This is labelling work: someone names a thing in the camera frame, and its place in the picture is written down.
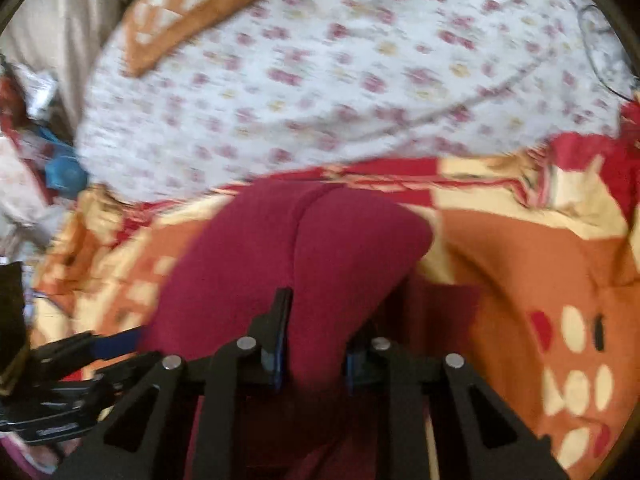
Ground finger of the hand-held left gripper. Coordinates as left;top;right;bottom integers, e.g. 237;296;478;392
92;351;166;397
30;327;147;377

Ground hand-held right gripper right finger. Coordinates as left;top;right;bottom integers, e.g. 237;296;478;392
344;332;571;480

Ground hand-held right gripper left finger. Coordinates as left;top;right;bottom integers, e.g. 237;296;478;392
50;287;295;480

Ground maroon pants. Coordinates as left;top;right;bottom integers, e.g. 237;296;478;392
140;180;481;480

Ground white patterned cloth pile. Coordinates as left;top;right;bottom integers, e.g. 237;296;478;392
0;62;76;261

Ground red orange printed blanket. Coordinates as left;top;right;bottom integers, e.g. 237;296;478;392
30;90;640;480

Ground blue plastic bag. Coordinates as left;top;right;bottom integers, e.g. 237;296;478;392
37;127;90;192

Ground white floral bedsheet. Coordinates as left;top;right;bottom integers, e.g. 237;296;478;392
75;0;636;206

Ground beige curtain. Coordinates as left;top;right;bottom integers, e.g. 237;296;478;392
0;0;121;126

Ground orange checkered cushion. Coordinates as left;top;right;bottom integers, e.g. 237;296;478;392
122;0;278;78

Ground thin black cable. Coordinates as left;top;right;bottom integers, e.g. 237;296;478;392
577;4;640;106

